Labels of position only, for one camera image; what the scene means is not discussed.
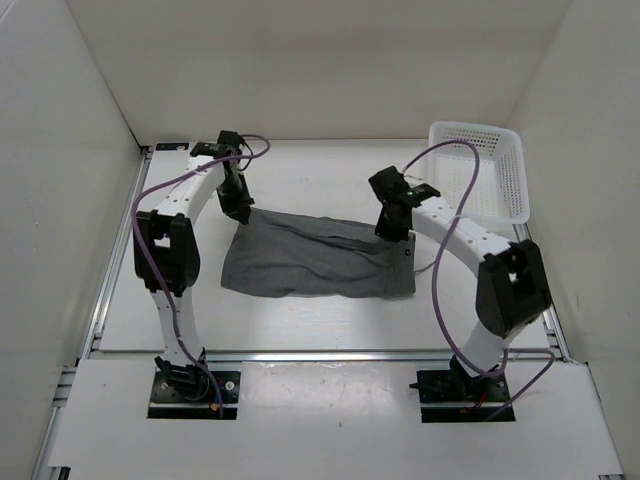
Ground front aluminium frame rail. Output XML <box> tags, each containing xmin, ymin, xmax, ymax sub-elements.
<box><xmin>88</xmin><ymin>348</ymin><xmax>549</xmax><ymax>363</ymax></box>

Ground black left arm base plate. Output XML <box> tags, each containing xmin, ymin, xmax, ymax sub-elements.
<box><xmin>147</xmin><ymin>370</ymin><xmax>241</xmax><ymax>420</ymax></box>

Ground grey drawstring shorts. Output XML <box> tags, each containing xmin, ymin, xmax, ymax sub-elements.
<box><xmin>221</xmin><ymin>209</ymin><xmax>432</xmax><ymax>299</ymax></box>

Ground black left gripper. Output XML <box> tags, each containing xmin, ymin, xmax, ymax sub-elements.
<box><xmin>216</xmin><ymin>173</ymin><xmax>254</xmax><ymax>224</ymax></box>

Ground left aluminium frame rail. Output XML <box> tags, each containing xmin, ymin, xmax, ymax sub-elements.
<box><xmin>30</xmin><ymin>146</ymin><xmax>154</xmax><ymax>479</ymax></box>

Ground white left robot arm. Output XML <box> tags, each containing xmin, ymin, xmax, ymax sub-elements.
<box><xmin>132</xmin><ymin>132</ymin><xmax>254</xmax><ymax>400</ymax></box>

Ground right aluminium frame rail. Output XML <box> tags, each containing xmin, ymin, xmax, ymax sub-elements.
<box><xmin>512</xmin><ymin>224</ymin><xmax>628</xmax><ymax>479</ymax></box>

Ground white perforated plastic basket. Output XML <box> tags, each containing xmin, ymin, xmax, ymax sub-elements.
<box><xmin>423</xmin><ymin>121</ymin><xmax>530</xmax><ymax>229</ymax></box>

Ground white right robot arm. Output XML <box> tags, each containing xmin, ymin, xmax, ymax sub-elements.
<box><xmin>372</xmin><ymin>180</ymin><xmax>552</xmax><ymax>400</ymax></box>

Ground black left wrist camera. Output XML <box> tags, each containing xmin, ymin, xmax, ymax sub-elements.
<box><xmin>216</xmin><ymin>130</ymin><xmax>246</xmax><ymax>155</ymax></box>

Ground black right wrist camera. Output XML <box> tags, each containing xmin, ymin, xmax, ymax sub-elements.
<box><xmin>368</xmin><ymin>166</ymin><xmax>409</xmax><ymax>203</ymax></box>

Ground aluminium frame rail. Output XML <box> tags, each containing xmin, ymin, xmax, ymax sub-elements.
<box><xmin>88</xmin><ymin>348</ymin><xmax>549</xmax><ymax>363</ymax></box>
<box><xmin>512</xmin><ymin>224</ymin><xmax>628</xmax><ymax>479</ymax></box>
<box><xmin>30</xmin><ymin>146</ymin><xmax>154</xmax><ymax>479</ymax></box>

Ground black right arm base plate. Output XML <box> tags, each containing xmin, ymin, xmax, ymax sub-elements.
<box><xmin>409</xmin><ymin>370</ymin><xmax>516</xmax><ymax>424</ymax></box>

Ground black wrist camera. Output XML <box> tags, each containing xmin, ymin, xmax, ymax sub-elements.
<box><xmin>216</xmin><ymin>130</ymin><xmax>246</xmax><ymax>155</ymax></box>
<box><xmin>368</xmin><ymin>166</ymin><xmax>409</xmax><ymax>203</ymax></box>

